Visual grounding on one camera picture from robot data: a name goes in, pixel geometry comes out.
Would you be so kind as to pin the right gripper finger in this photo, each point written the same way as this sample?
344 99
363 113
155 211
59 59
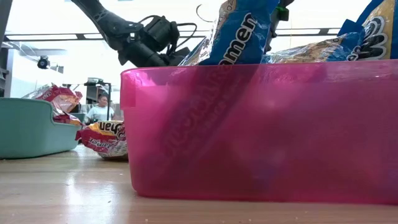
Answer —
272 29

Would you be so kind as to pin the blue Maruchan ramen pack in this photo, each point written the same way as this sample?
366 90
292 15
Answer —
239 31
377 31
311 51

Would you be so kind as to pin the red Maruchan ramen pack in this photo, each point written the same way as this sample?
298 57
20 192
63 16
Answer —
102 140
65 119
62 98

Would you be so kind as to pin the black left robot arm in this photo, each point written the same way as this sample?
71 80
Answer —
102 18

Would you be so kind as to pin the person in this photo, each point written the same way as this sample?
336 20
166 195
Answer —
99 112

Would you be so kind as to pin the black spotlight fixture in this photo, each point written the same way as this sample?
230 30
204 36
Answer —
43 62

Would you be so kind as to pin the red plastic bin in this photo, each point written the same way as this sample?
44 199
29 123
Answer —
280 140

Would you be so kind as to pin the teal plastic bin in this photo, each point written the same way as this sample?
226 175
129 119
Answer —
25 130

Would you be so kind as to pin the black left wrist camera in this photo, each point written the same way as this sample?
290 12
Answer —
160 32

